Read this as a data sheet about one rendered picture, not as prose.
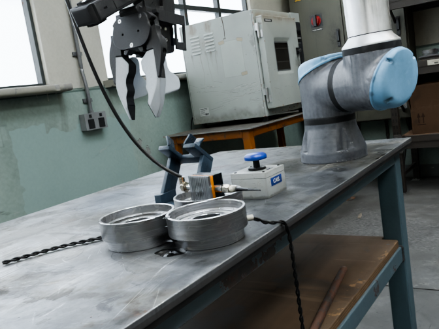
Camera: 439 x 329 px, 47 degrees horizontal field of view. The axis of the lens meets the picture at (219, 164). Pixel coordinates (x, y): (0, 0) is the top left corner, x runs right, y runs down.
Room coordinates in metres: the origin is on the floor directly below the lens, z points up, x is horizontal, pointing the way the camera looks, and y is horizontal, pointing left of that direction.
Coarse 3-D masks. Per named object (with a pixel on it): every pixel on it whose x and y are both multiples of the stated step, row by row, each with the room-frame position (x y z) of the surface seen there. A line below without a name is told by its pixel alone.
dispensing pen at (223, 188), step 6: (198, 174) 0.74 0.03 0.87; (204, 174) 0.73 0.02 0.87; (210, 174) 0.73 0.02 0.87; (216, 174) 0.72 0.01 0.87; (180, 180) 0.78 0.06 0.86; (216, 180) 0.72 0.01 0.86; (222, 180) 0.73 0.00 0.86; (180, 186) 0.77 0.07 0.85; (186, 186) 0.77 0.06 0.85; (216, 186) 0.72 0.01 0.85; (222, 186) 0.71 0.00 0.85; (228, 186) 0.70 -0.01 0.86; (234, 186) 0.69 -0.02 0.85; (186, 192) 0.77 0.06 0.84; (216, 192) 0.72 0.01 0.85; (222, 192) 0.71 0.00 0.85; (228, 192) 0.70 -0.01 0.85; (234, 192) 0.69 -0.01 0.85
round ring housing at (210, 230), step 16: (176, 208) 0.67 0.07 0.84; (192, 208) 0.69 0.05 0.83; (208, 208) 0.69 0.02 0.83; (224, 208) 0.68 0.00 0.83; (240, 208) 0.61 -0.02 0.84; (176, 224) 0.60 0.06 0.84; (192, 224) 0.59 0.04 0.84; (208, 224) 0.59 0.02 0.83; (224, 224) 0.59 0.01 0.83; (240, 224) 0.61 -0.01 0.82; (192, 240) 0.59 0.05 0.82; (208, 240) 0.59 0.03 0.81; (224, 240) 0.60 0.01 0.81
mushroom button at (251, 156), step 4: (256, 152) 0.87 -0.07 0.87; (260, 152) 0.87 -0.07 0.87; (264, 152) 0.88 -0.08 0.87; (244, 156) 0.87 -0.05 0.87; (248, 156) 0.86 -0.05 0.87; (252, 156) 0.86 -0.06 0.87; (256, 156) 0.85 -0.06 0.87; (260, 156) 0.86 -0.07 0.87; (264, 156) 0.86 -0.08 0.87; (244, 160) 0.87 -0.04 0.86; (248, 160) 0.86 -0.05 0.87; (252, 160) 0.85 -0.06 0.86; (256, 160) 0.85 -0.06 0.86; (256, 164) 0.87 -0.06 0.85
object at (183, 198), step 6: (240, 192) 0.73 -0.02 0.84; (174, 198) 0.74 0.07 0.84; (180, 198) 0.77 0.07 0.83; (186, 198) 0.78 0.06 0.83; (210, 198) 0.70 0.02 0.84; (216, 198) 0.70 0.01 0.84; (222, 198) 0.70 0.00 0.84; (228, 198) 0.71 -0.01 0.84; (234, 198) 0.71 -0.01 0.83; (240, 198) 0.73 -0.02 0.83; (174, 204) 0.74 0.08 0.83; (180, 204) 0.72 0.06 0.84; (186, 204) 0.71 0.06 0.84
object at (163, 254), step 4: (168, 248) 0.62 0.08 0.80; (172, 248) 0.61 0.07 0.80; (176, 248) 0.61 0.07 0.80; (180, 248) 0.61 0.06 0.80; (156, 252) 0.61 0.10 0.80; (160, 252) 0.61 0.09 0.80; (164, 252) 0.60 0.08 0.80; (168, 252) 0.60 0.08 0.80; (172, 252) 0.60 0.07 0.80; (176, 252) 0.60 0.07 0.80; (180, 252) 0.60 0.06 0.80; (184, 252) 0.60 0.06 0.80; (164, 256) 0.59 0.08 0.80; (168, 256) 0.59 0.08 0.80; (172, 256) 0.59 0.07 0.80
